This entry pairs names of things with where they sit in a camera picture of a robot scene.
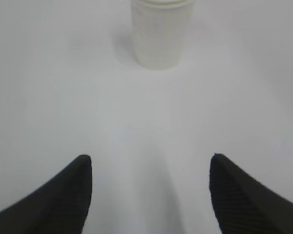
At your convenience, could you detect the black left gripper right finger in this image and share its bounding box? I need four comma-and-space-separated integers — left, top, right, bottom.
209, 154, 293, 234

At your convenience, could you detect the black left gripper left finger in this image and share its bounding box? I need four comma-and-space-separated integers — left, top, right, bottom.
0, 155, 92, 234

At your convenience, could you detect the white paper cup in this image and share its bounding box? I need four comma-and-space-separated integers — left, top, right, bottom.
130, 0, 194, 70

